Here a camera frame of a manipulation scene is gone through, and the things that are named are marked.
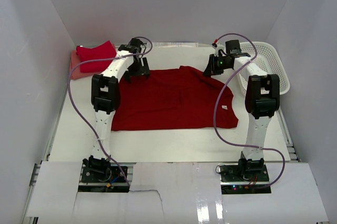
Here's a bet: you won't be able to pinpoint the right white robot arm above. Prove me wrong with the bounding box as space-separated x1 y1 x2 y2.
203 39 280 179

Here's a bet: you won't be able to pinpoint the folded bright red t-shirt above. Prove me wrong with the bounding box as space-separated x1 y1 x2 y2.
76 40 116 74

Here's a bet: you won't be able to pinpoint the papers at table back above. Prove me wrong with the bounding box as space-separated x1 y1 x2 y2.
152 42 199 48

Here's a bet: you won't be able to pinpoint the dark red t-shirt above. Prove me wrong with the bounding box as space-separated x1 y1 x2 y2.
112 66 239 131

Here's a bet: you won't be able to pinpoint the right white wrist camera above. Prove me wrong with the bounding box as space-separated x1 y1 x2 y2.
212 39 225 56

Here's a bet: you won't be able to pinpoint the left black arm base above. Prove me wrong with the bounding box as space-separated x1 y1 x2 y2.
78 166 130 193

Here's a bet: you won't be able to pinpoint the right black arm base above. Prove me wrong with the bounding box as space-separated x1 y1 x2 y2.
215 164 271 195

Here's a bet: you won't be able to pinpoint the folded pink t-shirt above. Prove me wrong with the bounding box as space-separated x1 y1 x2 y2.
70 50 88 80

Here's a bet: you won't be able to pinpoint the white perforated plastic basket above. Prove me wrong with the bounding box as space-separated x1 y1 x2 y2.
237 42 290 96

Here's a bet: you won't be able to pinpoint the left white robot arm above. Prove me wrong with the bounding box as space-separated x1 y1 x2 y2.
83 36 150 180

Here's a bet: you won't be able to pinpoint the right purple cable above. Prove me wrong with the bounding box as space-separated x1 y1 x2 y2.
213 33 286 189

